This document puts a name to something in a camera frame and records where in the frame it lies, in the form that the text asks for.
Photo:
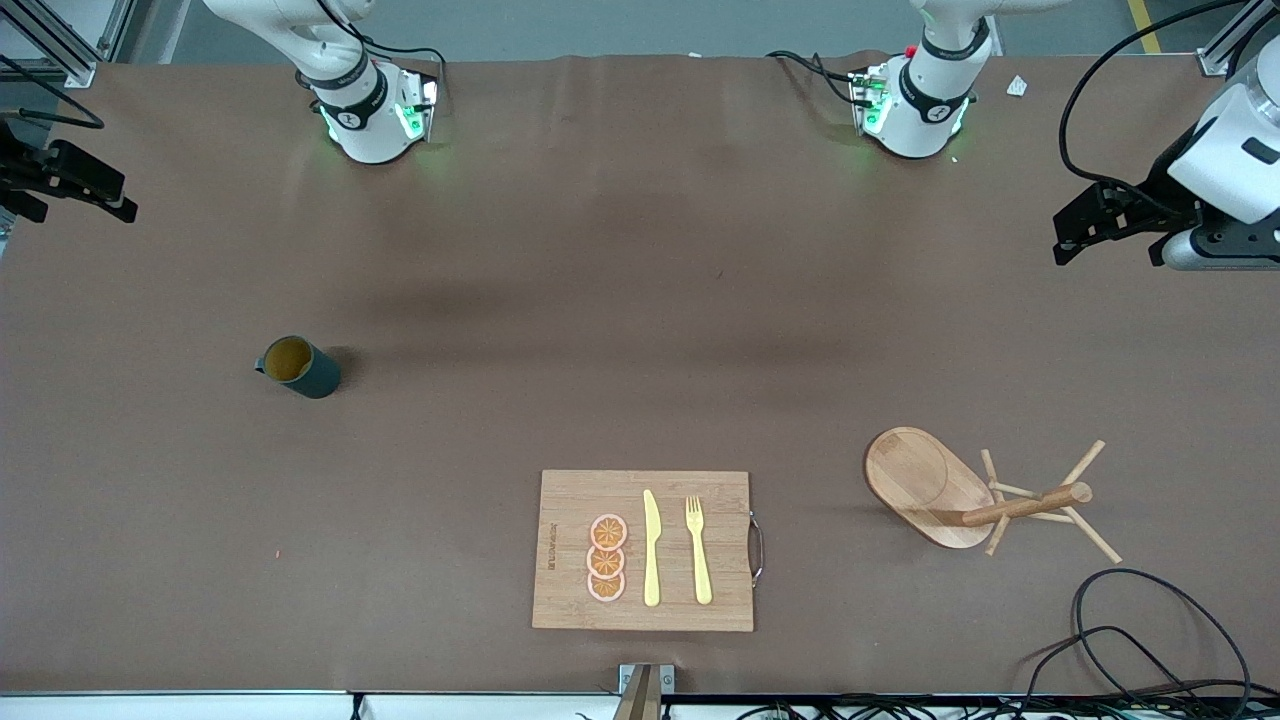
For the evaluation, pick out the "yellow plastic fork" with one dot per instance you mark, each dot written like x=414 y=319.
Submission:
x=701 y=570

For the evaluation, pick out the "white paper scrap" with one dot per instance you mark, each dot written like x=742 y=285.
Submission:
x=1017 y=86

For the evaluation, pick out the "wooden cup rack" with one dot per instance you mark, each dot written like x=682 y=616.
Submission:
x=925 y=480

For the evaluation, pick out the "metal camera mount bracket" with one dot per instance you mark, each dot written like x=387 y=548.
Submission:
x=645 y=700

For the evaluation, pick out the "aluminium frame profile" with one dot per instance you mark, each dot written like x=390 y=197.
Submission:
x=1215 y=58
x=75 y=70

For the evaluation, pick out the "brown table cover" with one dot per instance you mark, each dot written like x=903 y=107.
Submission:
x=300 y=520

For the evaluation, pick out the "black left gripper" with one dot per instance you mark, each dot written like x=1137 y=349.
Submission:
x=1152 y=193

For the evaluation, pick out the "yellow plastic knife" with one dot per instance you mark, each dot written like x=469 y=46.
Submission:
x=652 y=560

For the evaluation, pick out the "teal cup yellow inside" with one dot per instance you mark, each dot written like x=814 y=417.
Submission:
x=315 y=378

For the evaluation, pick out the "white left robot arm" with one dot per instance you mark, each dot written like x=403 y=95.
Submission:
x=930 y=120

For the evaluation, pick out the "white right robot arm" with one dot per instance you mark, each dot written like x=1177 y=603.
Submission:
x=365 y=135

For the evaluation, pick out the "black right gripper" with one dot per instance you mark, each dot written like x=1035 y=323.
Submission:
x=22 y=172

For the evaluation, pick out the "base connector box green light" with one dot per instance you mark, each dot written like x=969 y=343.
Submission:
x=418 y=105
x=870 y=100

